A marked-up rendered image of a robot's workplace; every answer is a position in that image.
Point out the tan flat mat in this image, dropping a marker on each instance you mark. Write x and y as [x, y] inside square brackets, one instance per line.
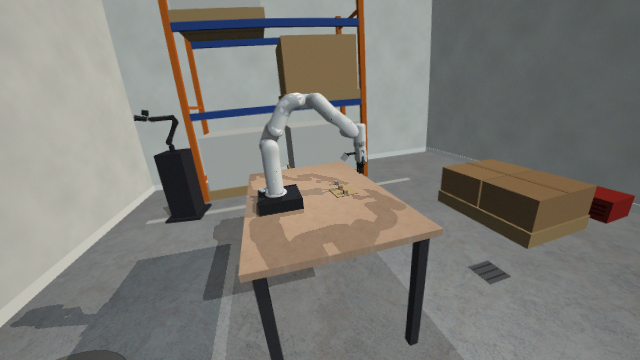
[339, 193]

